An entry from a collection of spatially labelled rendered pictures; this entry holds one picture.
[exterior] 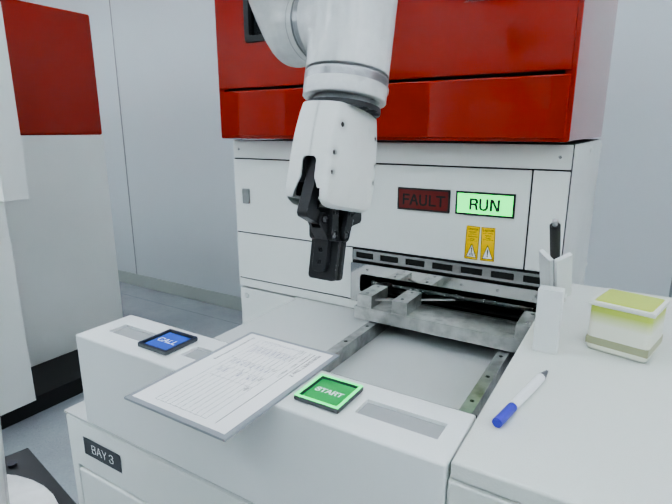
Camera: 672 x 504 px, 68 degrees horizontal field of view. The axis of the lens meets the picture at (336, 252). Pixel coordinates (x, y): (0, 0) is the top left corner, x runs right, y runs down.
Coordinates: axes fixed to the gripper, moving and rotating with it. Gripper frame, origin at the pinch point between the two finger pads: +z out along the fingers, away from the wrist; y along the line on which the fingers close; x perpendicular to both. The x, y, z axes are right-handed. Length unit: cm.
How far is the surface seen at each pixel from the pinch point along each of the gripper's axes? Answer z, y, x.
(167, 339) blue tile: 14.7, -3.7, -26.5
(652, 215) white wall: -21, -207, 32
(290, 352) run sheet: 13.6, -9.3, -9.7
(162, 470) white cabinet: 31.7, -2.2, -23.5
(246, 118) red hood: -26, -49, -57
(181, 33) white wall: -116, -186, -245
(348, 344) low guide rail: 19.0, -39.0, -17.2
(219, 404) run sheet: 16.5, 4.4, -8.6
